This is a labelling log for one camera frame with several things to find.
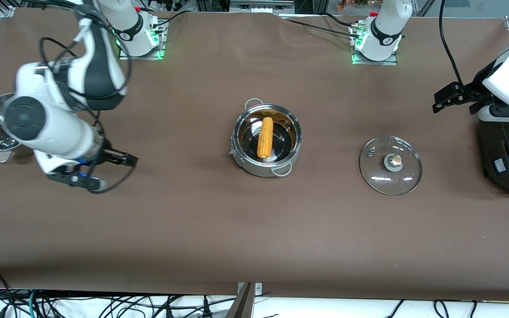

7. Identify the glass lid with gold knob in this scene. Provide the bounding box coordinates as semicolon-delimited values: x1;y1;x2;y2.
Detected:
359;136;423;196

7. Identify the yellow corn cob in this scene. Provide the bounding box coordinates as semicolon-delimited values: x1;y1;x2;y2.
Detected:
257;117;274;159

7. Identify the orange red decoration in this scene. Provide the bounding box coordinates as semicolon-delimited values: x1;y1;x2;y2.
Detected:
336;0;372;12

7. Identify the brown table cover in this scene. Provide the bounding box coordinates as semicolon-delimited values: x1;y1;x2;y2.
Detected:
0;7;509;302

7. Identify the grey angled strip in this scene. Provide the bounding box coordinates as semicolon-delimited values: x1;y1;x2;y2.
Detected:
224;283;255;318

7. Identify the grey power strip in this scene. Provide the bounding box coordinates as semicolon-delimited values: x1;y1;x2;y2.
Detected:
229;0;296;14

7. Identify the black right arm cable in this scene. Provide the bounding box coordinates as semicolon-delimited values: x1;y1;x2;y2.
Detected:
38;18;139;195

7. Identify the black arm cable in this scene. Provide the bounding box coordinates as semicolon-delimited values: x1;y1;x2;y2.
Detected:
438;0;465;87
38;18;139;195

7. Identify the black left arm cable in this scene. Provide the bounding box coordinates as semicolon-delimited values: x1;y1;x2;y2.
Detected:
438;0;465;87

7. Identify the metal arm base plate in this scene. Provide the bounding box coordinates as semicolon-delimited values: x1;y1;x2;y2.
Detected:
118;18;167;61
350;24;399;66

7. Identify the steel pot with grey handles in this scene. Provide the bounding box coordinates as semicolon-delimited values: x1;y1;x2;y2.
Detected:
230;98;303;178

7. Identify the black base cable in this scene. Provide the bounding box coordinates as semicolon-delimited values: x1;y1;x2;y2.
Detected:
280;17;357;37
151;10;195;28
323;12;357;28

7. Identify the teal cable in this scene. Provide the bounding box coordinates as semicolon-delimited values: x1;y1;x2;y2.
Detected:
27;289;39;318

